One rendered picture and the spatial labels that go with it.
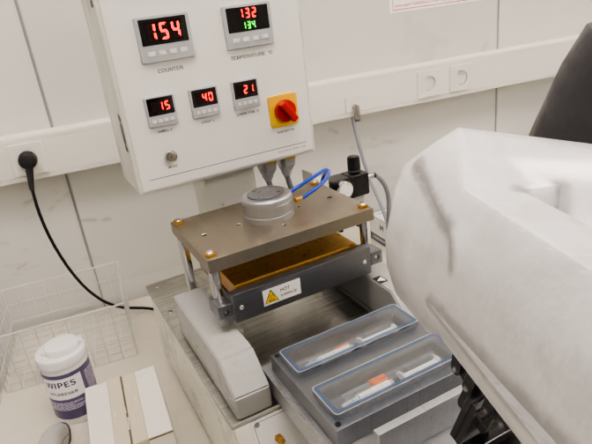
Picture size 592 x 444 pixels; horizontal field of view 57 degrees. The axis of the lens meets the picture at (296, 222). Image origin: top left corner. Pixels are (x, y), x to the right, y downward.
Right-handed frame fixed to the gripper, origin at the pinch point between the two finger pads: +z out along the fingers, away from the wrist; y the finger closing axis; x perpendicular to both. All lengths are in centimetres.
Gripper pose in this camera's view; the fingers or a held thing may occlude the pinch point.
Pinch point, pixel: (474, 417)
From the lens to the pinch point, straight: 59.1
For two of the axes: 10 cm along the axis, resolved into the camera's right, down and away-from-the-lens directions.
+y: 4.6, 6.0, -6.5
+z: -0.4, 7.5, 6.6
